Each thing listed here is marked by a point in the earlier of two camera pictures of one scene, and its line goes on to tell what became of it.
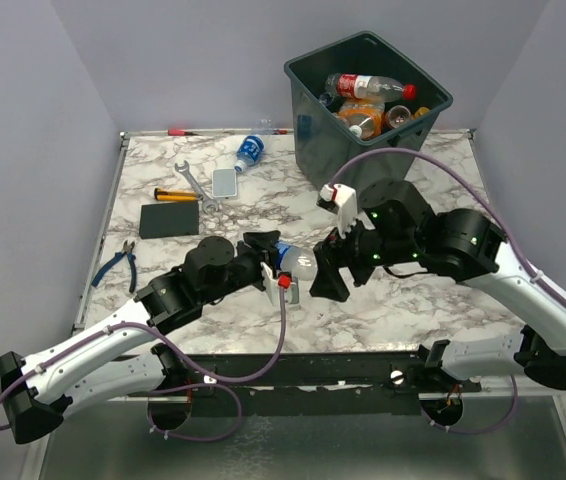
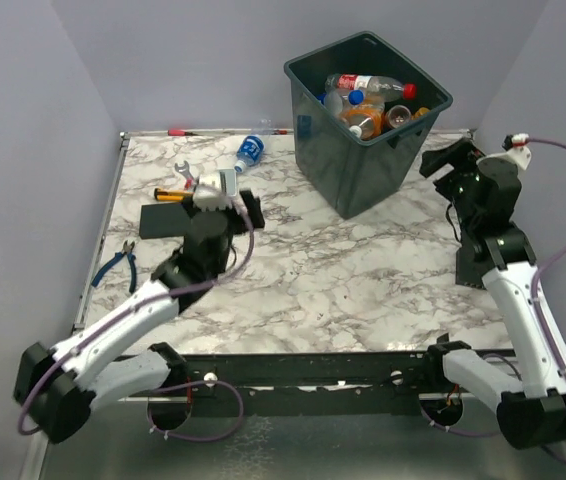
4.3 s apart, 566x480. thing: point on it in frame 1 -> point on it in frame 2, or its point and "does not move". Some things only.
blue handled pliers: x=126 y=250 does not move
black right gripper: x=328 y=281 -> x=463 y=152
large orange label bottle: x=362 y=117 does not move
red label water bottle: x=369 y=87 does not move
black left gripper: x=249 y=247 -> x=229 y=214
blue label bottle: x=249 y=152 does not move
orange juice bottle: x=422 y=110 does not move
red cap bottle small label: x=397 y=116 does not move
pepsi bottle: x=300 y=262 -> x=355 y=102
